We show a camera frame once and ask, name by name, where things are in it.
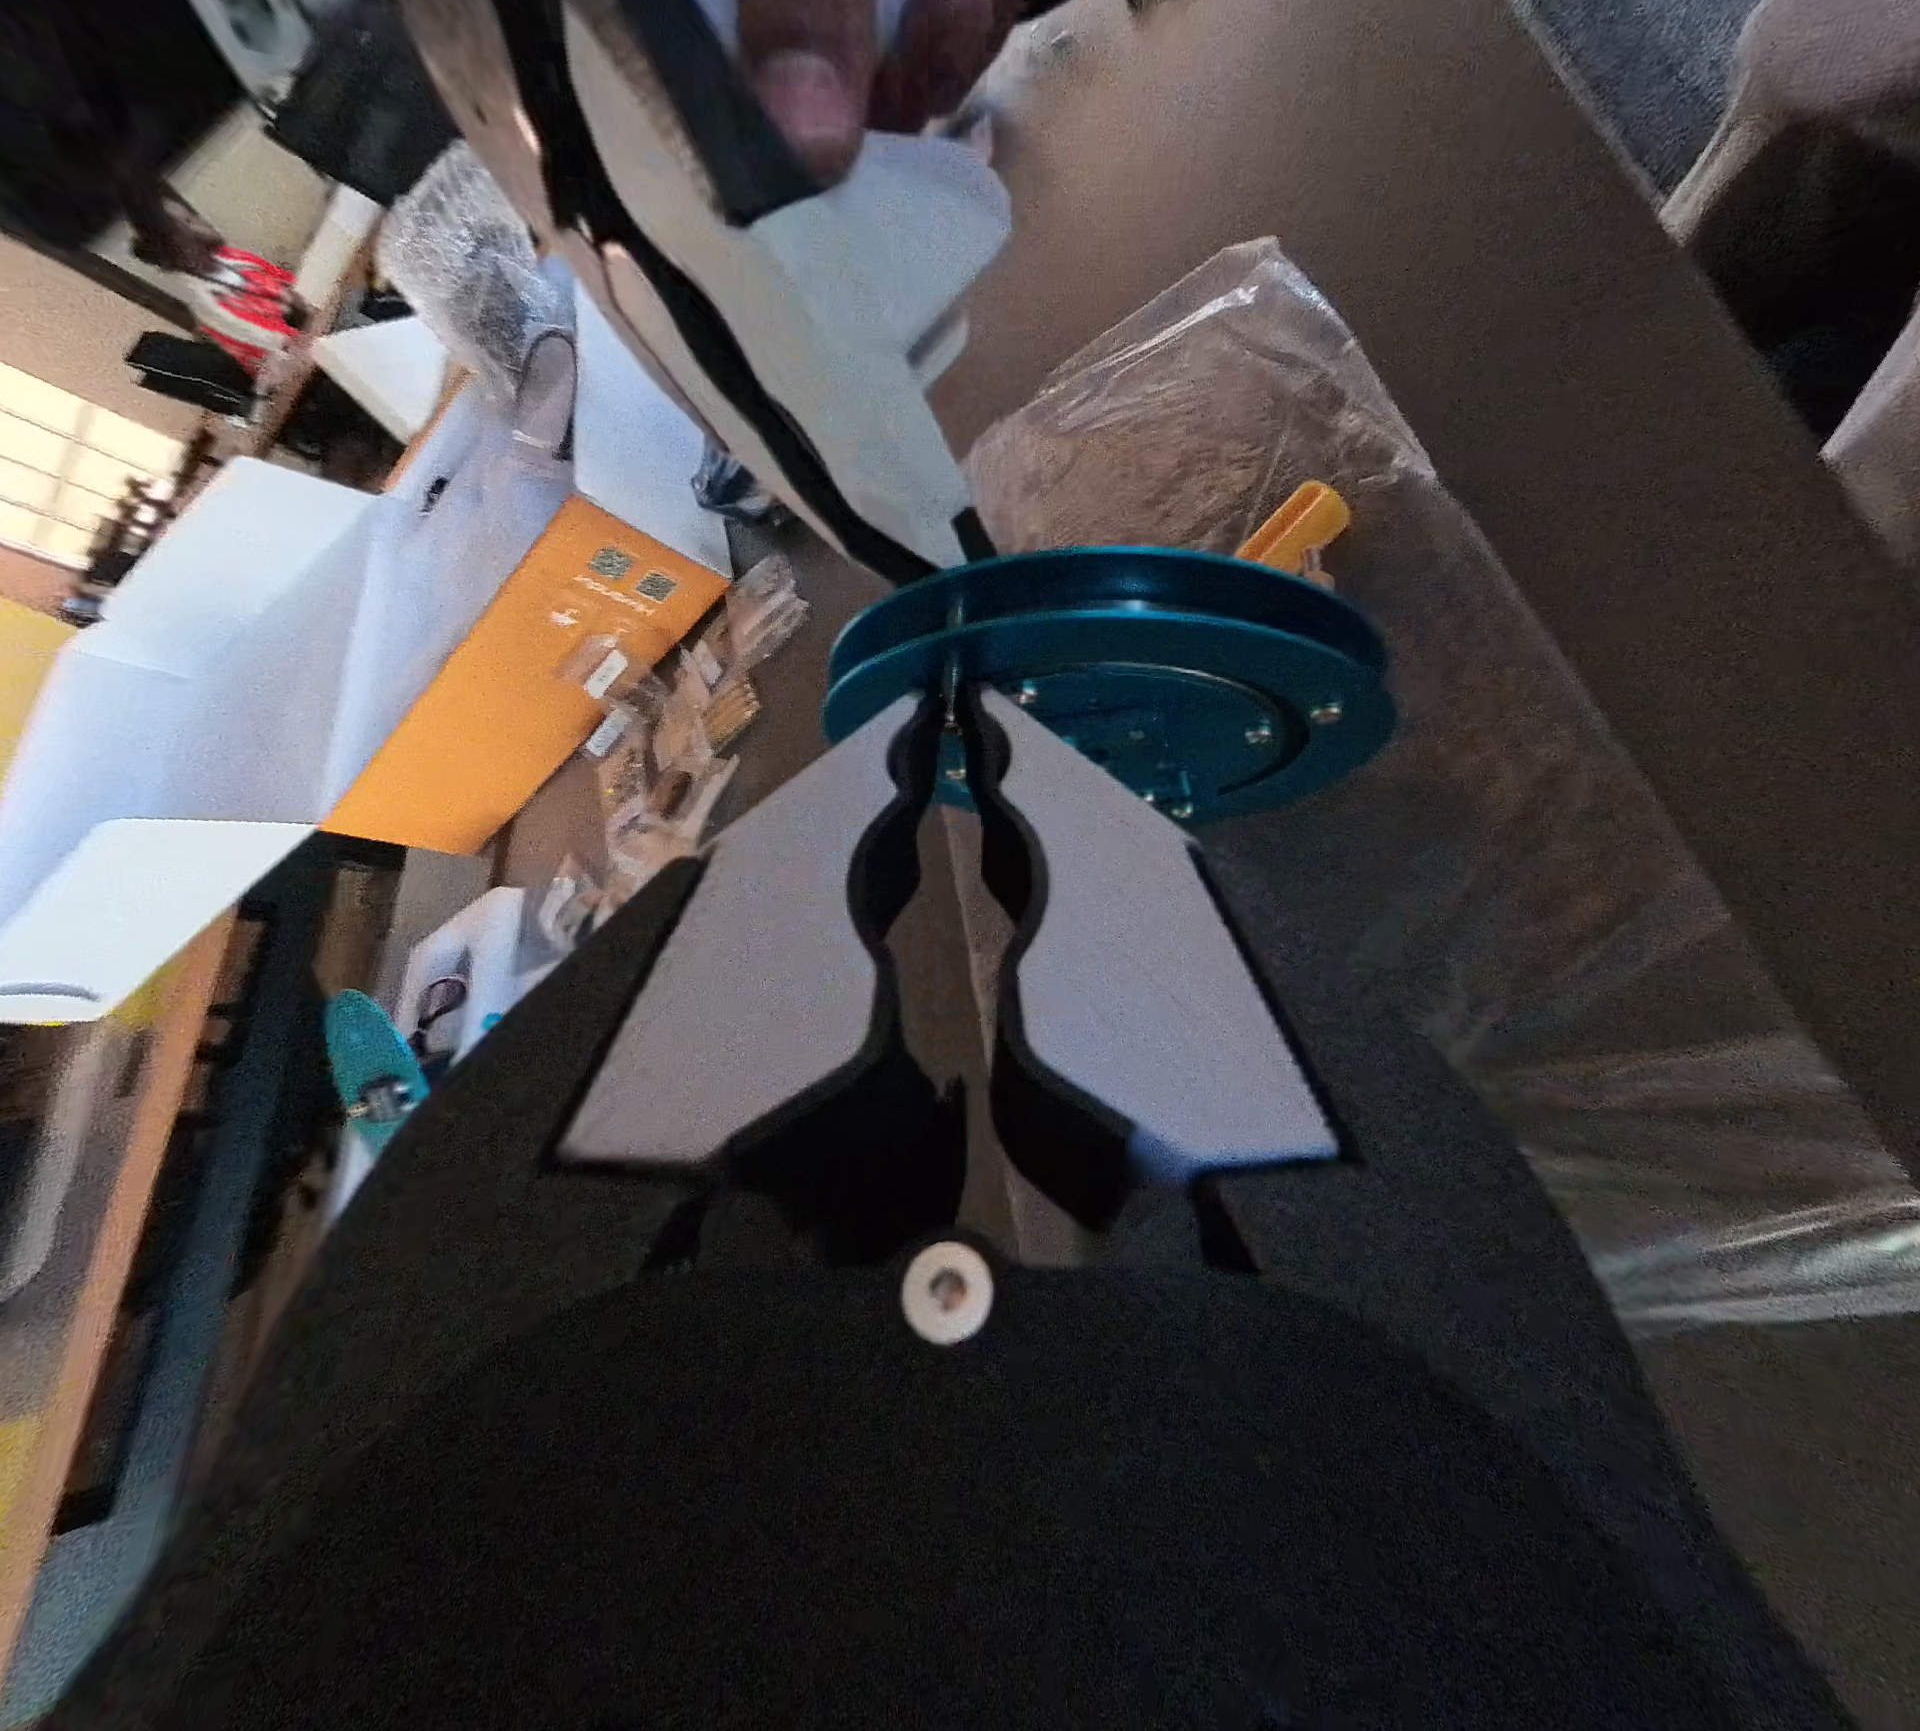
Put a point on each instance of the blue round metal turntable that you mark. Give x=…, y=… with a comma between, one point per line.
x=1203, y=711

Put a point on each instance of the wooden-edged office desk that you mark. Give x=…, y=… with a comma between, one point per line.
x=134, y=1236

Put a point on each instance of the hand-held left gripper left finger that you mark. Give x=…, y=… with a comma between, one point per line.
x=751, y=1012

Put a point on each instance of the bubble wrap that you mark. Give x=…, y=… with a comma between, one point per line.
x=464, y=261

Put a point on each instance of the black antistatic bag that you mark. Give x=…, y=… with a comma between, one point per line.
x=735, y=484

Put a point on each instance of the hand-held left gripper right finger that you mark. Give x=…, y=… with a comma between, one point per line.
x=1173, y=1012

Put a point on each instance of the blue semicircular metal plate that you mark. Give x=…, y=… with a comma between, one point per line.
x=377, y=1071

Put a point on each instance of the orange and white cardboard box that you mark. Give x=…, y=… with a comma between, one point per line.
x=494, y=680

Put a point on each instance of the black curved band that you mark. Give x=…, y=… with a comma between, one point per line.
x=549, y=388

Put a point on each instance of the pile of small screw bags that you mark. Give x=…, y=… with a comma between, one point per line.
x=675, y=739

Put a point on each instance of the large clear plastic bag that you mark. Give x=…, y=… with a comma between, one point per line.
x=1203, y=441

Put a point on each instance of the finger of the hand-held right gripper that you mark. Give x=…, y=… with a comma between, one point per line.
x=781, y=351
x=703, y=388

